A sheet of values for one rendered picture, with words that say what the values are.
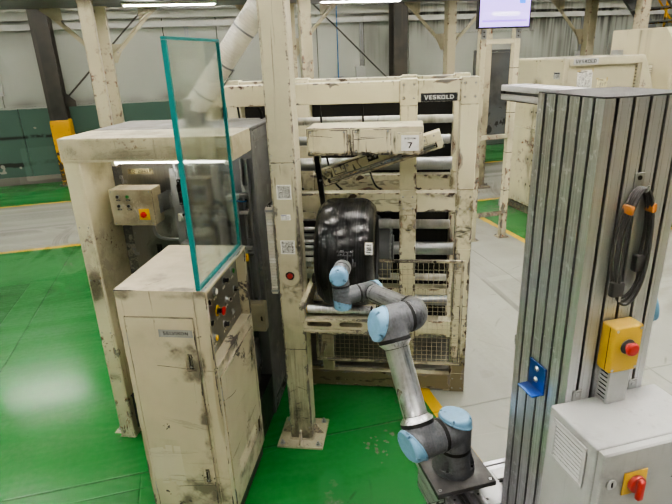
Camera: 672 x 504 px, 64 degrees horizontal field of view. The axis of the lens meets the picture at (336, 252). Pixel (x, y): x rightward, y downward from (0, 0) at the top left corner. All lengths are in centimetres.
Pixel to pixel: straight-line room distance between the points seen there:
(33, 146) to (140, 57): 265
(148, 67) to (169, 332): 942
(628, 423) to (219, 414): 162
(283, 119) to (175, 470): 172
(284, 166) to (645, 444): 186
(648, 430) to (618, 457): 13
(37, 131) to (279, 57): 949
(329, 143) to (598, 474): 198
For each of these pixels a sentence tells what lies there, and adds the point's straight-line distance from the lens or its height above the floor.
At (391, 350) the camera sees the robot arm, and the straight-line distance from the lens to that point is 188.
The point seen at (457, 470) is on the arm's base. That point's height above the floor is 76.
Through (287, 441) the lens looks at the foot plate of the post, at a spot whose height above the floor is 1.
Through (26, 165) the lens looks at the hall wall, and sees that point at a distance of 1196.
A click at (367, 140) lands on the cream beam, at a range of 282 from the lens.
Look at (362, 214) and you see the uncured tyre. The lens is 258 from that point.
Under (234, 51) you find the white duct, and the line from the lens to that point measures 294.
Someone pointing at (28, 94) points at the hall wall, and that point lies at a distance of 1183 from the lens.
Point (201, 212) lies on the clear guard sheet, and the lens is 223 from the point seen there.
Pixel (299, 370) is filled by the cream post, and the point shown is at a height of 49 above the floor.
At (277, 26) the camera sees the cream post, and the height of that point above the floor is 226.
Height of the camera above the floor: 214
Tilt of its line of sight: 20 degrees down
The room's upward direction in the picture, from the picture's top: 2 degrees counter-clockwise
